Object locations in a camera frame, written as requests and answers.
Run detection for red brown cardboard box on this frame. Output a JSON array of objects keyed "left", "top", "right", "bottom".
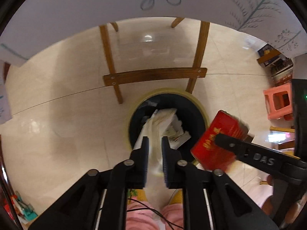
[{"left": 191, "top": 110, "right": 249, "bottom": 171}]

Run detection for white plastic bag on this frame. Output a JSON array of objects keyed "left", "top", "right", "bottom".
[{"left": 134, "top": 108, "right": 176, "bottom": 209}]

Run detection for printed flyer magazine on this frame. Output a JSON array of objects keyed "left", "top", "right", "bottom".
[{"left": 164, "top": 115, "right": 191, "bottom": 150}]

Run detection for black trash bin yellow rim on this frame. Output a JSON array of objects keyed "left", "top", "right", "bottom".
[{"left": 127, "top": 88, "right": 208, "bottom": 163}]

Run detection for right yellow slipper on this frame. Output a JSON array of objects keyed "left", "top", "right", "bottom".
[{"left": 169, "top": 189, "right": 183, "bottom": 205}]

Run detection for yellow slipper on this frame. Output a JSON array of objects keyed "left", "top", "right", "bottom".
[
  {"left": 128, "top": 189, "right": 147, "bottom": 201},
  {"left": 169, "top": 189, "right": 183, "bottom": 205}
]

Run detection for left yellow slipper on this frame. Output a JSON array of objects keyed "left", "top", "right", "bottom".
[{"left": 128, "top": 189, "right": 147, "bottom": 201}]

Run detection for pink trouser legs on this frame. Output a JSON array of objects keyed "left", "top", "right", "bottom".
[{"left": 125, "top": 201, "right": 184, "bottom": 229}]

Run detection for leaf print tablecloth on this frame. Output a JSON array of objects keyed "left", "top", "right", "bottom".
[{"left": 0, "top": 0, "right": 307, "bottom": 125}]

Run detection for wooden table frame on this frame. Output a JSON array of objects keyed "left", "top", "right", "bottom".
[{"left": 99, "top": 17, "right": 210, "bottom": 104}]

